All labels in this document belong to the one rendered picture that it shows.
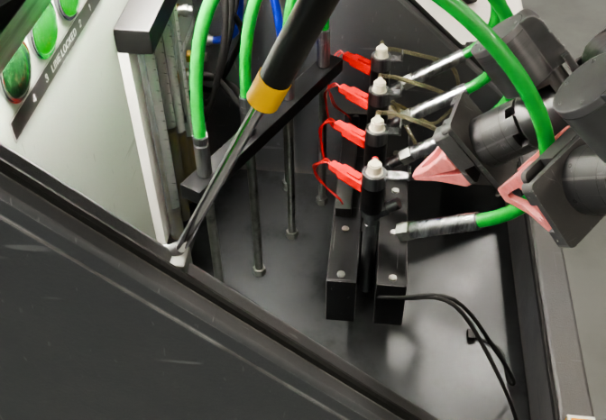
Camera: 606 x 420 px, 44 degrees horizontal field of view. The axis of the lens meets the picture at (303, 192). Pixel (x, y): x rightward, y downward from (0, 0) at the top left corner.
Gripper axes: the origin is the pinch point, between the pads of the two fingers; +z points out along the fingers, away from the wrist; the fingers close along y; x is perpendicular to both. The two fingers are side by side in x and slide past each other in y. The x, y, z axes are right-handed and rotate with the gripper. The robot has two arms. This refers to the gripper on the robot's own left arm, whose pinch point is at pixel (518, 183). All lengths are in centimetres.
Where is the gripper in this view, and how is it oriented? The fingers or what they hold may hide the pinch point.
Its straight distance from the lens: 72.4
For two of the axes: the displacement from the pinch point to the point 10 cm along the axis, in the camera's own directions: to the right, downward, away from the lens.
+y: -7.2, 6.2, -3.1
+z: -3.8, 0.3, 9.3
